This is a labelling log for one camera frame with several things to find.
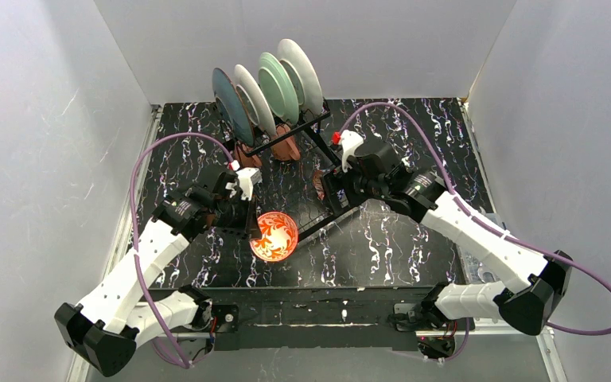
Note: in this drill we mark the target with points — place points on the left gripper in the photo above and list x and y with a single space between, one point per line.
235 221

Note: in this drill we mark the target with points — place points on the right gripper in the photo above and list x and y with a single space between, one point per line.
338 189

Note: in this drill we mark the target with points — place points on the red geometric pattern bowl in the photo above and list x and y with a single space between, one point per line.
318 184

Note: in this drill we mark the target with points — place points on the orange floral pattern bowl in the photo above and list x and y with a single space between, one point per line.
279 237

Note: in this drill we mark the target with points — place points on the black wire dish rack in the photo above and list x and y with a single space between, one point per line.
289 187

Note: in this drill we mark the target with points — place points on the red teal floral plate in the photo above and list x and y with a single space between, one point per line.
302 75

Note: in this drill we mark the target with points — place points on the green rim lettered plate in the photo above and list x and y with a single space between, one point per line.
254 100

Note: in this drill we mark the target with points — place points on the light green flower plate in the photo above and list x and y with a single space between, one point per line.
278 89

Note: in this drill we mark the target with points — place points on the dark blue glazed plate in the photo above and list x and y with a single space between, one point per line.
231 107

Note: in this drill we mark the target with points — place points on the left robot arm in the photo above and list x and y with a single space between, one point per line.
107 325

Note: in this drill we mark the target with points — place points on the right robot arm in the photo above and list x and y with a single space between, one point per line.
529 285

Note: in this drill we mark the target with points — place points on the clear plastic box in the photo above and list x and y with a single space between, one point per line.
474 270

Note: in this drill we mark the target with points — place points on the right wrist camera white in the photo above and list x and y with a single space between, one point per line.
348 140

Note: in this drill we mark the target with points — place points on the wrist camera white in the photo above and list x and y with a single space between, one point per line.
348 140
245 180

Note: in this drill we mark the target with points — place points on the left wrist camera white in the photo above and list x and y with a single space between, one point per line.
245 180

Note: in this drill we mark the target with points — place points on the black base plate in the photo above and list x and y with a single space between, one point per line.
326 318

